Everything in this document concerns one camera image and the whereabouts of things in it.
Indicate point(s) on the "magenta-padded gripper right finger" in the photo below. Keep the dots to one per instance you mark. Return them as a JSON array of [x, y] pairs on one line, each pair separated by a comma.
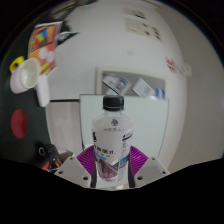
[[151, 168]]

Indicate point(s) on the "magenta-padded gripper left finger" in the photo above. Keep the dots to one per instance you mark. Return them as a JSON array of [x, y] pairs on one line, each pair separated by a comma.
[[73, 168]]

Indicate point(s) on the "clear black-capped drink bottle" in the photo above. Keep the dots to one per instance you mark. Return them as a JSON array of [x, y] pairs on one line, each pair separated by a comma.
[[112, 133]]

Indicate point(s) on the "flat round red coaster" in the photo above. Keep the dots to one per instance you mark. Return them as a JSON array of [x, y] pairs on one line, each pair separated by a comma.
[[19, 123]]

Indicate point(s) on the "flat white case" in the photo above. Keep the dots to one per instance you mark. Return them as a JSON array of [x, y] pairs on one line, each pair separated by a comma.
[[43, 91]]

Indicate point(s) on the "colourful printed book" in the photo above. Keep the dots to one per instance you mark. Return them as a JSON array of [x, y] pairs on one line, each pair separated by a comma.
[[43, 46]]

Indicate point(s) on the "grey wall notice board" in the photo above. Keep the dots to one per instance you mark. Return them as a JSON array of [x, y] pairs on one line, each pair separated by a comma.
[[133, 81]]

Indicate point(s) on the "red wall sign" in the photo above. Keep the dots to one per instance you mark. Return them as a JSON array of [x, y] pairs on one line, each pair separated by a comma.
[[171, 65]]

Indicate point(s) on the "large white wall poster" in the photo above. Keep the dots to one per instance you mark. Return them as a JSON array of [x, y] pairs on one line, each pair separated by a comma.
[[144, 30]]

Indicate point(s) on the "small white wall poster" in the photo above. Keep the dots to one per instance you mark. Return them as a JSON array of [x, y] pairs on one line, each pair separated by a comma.
[[135, 13]]

